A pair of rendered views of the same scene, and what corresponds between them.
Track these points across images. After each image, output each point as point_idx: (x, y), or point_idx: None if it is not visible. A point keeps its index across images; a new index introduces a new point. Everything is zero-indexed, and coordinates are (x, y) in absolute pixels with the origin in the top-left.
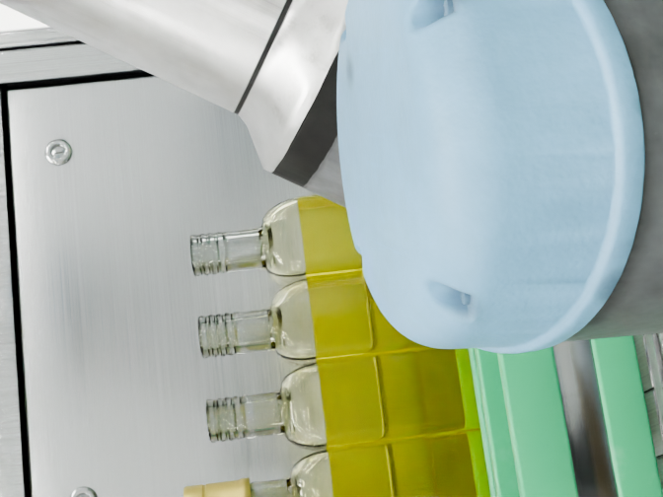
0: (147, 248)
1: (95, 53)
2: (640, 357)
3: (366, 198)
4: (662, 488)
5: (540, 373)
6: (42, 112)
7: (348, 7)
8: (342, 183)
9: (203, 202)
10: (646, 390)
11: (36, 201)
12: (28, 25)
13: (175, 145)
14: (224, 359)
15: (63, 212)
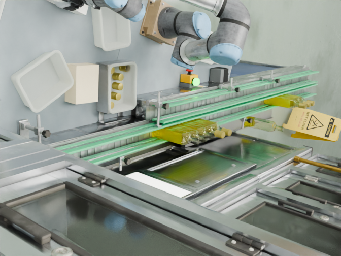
0: (198, 172)
1: (178, 183)
2: None
3: (206, 30)
4: None
5: (183, 100)
6: (194, 184)
7: (199, 27)
8: (204, 37)
9: (184, 171)
10: None
11: (206, 180)
12: (183, 189)
13: (180, 175)
14: (201, 164)
15: (204, 178)
